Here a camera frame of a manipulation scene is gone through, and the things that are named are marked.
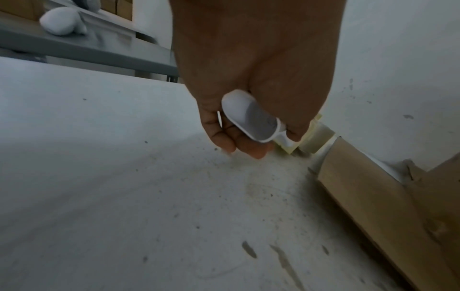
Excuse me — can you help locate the person's left hand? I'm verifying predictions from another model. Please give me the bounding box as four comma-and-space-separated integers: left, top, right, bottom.
169, 0, 347, 160

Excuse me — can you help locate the yellow white tape dispenser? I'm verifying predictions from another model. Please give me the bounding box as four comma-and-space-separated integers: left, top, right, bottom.
217, 89, 337, 156

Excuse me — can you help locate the clear tape roll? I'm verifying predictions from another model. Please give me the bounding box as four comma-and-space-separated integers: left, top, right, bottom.
298, 119, 337, 154

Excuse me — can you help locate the brown cardboard box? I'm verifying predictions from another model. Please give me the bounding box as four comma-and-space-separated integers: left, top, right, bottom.
316, 136, 460, 291

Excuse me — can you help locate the brown storage carton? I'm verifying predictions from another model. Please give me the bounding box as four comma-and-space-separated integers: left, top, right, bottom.
0, 0, 48, 22
100, 0, 134, 22

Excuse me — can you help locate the grey metal shelf rack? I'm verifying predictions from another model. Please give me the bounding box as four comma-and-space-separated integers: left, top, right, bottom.
0, 0, 181, 84

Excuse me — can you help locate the white plastic bag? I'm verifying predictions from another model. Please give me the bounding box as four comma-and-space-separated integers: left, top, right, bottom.
38, 7, 88, 36

